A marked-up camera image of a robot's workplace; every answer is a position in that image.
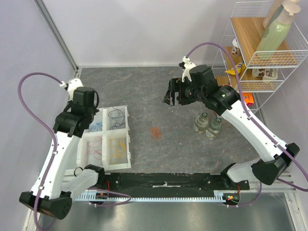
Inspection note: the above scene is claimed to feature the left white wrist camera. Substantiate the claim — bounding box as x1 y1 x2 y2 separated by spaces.
60 78 84 101

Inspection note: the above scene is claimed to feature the green lotion pump bottle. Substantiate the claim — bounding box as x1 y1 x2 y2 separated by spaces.
256 0 301 60

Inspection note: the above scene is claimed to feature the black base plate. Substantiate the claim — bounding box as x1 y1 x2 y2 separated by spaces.
95 173 250 197

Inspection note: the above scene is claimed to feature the orange snack box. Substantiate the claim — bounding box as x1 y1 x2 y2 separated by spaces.
222 84 255 108

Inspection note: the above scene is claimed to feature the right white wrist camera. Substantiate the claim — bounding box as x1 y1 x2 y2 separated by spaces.
179 56 196 82

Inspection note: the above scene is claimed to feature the aluminium corner post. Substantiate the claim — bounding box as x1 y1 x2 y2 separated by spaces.
34 0 79 73

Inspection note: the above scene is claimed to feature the right glass water bottle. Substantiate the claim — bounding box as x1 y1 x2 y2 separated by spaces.
205 117 221 139

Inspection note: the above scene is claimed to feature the orange wire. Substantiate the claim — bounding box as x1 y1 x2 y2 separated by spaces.
150 127 163 141

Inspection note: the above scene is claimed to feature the white compartment tray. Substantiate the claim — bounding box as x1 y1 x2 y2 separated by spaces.
67 105 131 171

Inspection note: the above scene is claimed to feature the blue wire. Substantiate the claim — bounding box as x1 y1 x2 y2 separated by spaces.
89 121 103 132

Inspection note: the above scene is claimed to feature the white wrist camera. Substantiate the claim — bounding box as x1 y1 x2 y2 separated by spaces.
60 78 84 101
179 56 196 82

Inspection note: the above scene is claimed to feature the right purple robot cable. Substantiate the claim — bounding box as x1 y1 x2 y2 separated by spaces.
186 42 308 207

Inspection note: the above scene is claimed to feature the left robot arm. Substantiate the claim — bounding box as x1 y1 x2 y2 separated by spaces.
19 87 106 219

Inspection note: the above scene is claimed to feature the yellow wire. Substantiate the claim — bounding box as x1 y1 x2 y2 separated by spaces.
109 139 127 160

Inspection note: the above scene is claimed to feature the yellow snack bag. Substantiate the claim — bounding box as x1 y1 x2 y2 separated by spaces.
225 61 246 76

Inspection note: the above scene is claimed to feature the small white cup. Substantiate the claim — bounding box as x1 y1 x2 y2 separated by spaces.
231 38 241 57

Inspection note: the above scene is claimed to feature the left glass water bottle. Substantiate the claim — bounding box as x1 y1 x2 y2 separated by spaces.
193 112 209 134

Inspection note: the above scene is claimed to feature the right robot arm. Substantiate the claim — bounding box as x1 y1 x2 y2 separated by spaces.
164 65 300 190

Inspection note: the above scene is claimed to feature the pink wire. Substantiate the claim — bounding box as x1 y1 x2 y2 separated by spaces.
84 136 103 161

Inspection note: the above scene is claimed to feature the beige pump bottle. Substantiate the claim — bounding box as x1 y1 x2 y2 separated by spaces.
263 0 298 29

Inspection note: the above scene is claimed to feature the white wire shelf rack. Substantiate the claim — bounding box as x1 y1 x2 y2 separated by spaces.
214 1 308 113

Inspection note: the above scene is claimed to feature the glass water bottle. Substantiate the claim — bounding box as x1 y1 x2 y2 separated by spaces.
193 112 209 134
205 117 221 139

